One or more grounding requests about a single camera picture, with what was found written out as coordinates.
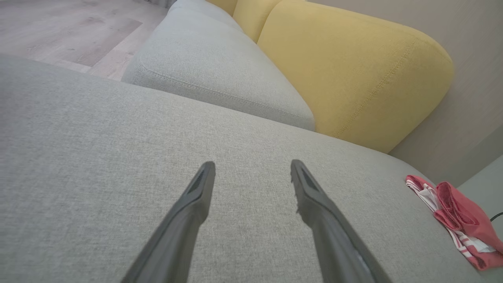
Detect red shorts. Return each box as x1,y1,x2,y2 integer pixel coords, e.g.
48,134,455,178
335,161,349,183
406,175,503,271

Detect grey sofa seat section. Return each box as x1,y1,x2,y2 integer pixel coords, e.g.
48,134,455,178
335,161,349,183
458,155,503,244

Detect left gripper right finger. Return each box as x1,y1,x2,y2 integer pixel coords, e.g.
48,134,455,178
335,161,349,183
290,159,393,283

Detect large grey sofa seat cushion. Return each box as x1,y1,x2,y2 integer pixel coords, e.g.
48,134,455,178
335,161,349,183
0,53,488,283

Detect large yellow sofa back cushion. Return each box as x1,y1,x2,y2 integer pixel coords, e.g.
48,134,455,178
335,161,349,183
257,0,454,154

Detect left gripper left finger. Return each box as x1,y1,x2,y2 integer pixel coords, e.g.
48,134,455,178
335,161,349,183
120,161,216,283

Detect small grey sofa cushion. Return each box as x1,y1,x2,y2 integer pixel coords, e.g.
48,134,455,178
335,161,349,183
121,0,316,131

